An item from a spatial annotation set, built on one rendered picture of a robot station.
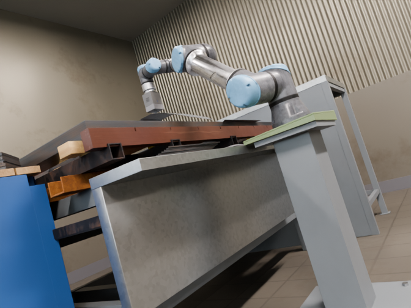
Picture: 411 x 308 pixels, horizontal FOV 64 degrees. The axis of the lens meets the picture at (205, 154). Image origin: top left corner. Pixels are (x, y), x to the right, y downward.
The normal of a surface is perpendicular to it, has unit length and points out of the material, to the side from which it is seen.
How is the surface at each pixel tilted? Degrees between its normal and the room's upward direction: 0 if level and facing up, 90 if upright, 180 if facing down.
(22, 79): 90
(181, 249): 90
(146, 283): 90
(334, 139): 90
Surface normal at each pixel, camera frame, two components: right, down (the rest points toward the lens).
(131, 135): 0.78, -0.29
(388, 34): -0.58, 0.09
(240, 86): -0.73, 0.31
